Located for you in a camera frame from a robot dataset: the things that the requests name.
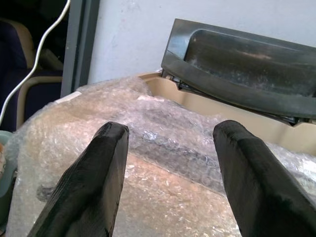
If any dark grey washer lid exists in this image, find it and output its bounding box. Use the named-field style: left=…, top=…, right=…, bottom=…
left=160, top=18, right=316, bottom=124

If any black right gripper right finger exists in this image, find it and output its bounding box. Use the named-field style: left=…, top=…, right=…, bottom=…
left=212, top=119, right=316, bottom=237

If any beige washing machine body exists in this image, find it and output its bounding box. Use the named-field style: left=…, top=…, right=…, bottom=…
left=138, top=71, right=316, bottom=151

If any beige framed dark chair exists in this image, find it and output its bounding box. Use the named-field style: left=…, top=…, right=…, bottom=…
left=0, top=18, right=64, bottom=131

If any grey door frame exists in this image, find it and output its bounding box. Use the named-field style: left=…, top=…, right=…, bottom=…
left=60, top=0, right=101, bottom=96

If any bubble wrap covered washer top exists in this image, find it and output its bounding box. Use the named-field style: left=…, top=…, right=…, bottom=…
left=4, top=76, right=316, bottom=237

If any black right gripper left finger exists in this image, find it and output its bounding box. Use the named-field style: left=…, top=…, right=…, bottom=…
left=27, top=122, right=130, bottom=237

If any white cable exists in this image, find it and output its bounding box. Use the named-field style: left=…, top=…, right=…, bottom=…
left=0, top=0, right=72, bottom=121

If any pale green plastic container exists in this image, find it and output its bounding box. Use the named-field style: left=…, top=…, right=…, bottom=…
left=0, top=130, right=18, bottom=198

